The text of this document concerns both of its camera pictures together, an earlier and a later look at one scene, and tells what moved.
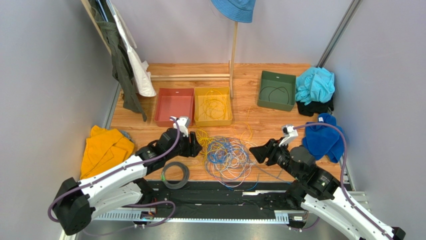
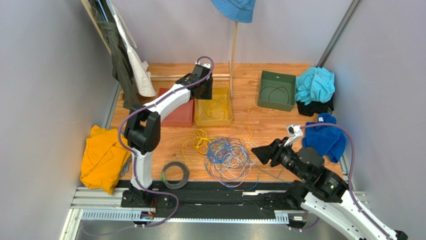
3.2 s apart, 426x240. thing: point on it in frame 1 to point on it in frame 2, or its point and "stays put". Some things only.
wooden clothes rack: [87, 5] stays put
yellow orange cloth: [104, 148] stays put
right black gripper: [270, 152] stays put
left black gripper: [193, 148] to [209, 95]
